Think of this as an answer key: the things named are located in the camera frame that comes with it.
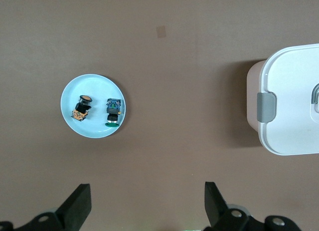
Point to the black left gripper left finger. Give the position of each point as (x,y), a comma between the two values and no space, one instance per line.
(74,206)

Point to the light blue round plate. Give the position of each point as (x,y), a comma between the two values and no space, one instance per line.
(97,86)

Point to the small dark blue part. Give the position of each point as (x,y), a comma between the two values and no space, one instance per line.
(113,111)

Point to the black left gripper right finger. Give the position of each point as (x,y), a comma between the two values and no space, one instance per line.
(216,206)

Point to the small brown tape patch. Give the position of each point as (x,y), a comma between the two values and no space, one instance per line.
(161,32)

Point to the orange push-button switch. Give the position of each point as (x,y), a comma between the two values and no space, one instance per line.
(81,108)

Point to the white lidded storage box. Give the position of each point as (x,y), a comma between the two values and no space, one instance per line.
(289,91)

